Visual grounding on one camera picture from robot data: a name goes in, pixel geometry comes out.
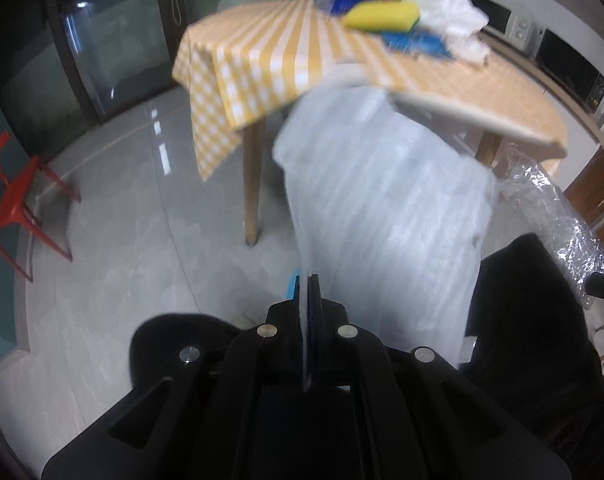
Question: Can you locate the white plastic bag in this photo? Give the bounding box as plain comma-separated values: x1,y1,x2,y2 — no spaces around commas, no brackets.
274,87,497,365

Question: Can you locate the red plastic chair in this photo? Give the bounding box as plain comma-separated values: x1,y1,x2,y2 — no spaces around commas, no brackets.
0,131,81,282

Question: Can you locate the clear plastic wrap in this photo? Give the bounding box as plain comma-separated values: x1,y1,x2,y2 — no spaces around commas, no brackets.
405,0,491,66

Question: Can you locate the blue torn wrapper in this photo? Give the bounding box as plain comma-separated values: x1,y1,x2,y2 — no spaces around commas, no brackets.
381,30,453,60

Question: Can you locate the white microwave oven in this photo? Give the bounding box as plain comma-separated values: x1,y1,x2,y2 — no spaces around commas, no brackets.
471,0,534,52

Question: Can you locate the blue trash basket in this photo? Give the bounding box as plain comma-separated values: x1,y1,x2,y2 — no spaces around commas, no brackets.
285,268,303,300

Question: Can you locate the yellow green sponge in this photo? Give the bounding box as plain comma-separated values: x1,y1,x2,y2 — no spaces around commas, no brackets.
342,0,420,32

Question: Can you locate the person's black trouser leg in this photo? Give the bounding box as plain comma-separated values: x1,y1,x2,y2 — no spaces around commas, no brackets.
462,233,604,479

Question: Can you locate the black toaster oven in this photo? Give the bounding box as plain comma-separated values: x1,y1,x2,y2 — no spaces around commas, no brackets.
535,29,604,113

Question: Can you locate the round table with checkered cloth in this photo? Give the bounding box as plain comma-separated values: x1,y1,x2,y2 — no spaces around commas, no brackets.
173,0,568,245

